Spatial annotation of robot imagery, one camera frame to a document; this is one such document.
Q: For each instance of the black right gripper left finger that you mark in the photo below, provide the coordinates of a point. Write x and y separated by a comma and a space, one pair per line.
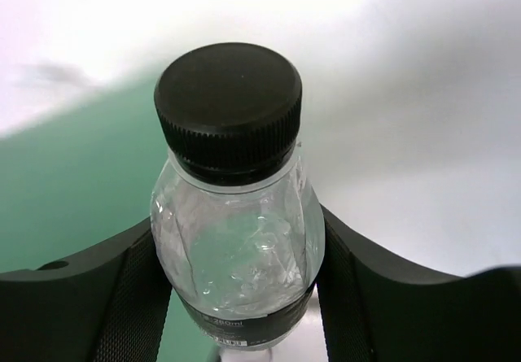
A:
106, 303

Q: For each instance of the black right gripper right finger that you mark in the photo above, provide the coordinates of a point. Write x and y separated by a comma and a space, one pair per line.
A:
378, 306

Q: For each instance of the black cap small bottle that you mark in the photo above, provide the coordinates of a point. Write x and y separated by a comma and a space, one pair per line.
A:
238, 228

